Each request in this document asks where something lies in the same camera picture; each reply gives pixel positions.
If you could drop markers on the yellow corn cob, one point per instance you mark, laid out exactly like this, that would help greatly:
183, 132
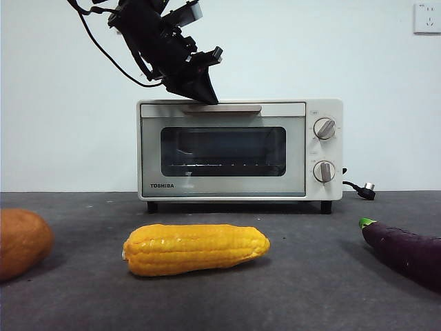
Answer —
196, 250

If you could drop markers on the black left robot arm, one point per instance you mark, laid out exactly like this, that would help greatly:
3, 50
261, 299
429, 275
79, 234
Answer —
151, 38

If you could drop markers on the purple eggplant with green stem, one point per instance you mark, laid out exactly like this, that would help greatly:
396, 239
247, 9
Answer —
406, 251

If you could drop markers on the orange sweet potato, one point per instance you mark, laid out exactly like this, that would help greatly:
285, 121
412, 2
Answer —
22, 243

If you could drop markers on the white Toshiba toaster oven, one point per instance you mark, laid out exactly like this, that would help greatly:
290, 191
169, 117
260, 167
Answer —
325, 151

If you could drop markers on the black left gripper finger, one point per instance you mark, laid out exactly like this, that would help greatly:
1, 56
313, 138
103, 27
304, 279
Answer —
181, 88
206, 88

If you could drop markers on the white wall socket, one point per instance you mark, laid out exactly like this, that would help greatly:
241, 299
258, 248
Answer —
428, 19

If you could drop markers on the white oven knob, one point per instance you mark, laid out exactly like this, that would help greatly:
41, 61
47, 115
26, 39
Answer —
325, 128
324, 171

